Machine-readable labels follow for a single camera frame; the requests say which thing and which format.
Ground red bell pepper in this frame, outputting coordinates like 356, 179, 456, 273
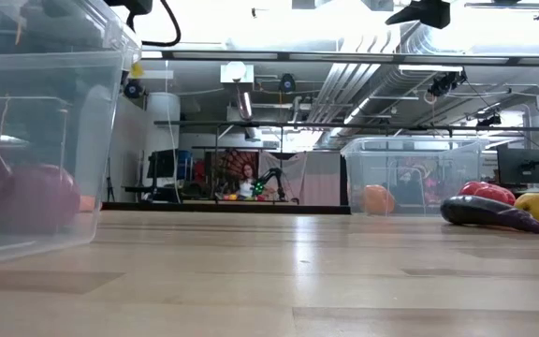
458, 181, 517, 207

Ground orange round vegetable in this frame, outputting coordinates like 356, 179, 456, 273
360, 183, 397, 216

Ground purple eggplant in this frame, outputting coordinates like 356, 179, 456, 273
440, 194, 539, 235

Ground ceiling light fixture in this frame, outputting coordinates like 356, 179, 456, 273
464, 1, 539, 10

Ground silver ceiling ducts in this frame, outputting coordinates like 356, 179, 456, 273
304, 18, 439, 138

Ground clear plastic bin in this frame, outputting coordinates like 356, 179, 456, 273
0, 0, 143, 269
340, 136, 489, 219

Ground grey overhead crossbar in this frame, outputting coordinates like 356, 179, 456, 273
140, 49, 539, 66

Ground round black ceiling device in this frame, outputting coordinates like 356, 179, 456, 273
278, 72, 298, 94
124, 79, 143, 99

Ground black rack bar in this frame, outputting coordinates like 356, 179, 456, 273
153, 120, 539, 133

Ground black background monitor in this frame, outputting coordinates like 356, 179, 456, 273
146, 148, 180, 181
497, 147, 539, 185

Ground pale hanging curtain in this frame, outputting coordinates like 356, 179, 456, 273
257, 150, 342, 206

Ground white lamp box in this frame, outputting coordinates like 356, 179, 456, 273
220, 61, 255, 85

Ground shiny metal pipe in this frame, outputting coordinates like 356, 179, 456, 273
235, 82, 254, 122

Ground person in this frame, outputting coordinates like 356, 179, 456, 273
236, 161, 264, 198

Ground red patterned poster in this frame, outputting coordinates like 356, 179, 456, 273
203, 149, 260, 194

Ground blue barrel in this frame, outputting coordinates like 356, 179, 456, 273
177, 149, 195, 182

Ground black background desk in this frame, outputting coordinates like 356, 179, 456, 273
123, 184, 182, 204

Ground black tripod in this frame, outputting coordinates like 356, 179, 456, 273
105, 156, 116, 202

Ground red round fruit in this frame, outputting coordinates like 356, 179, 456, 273
5, 163, 82, 235

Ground black ceiling camera cluster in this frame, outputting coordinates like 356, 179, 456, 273
427, 69, 468, 98
476, 113, 503, 128

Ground black left camera cable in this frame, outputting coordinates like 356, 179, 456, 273
126, 0, 182, 49

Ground black metal table frame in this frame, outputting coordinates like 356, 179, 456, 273
102, 200, 351, 215

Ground white hanging cable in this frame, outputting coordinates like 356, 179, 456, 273
164, 60, 181, 203

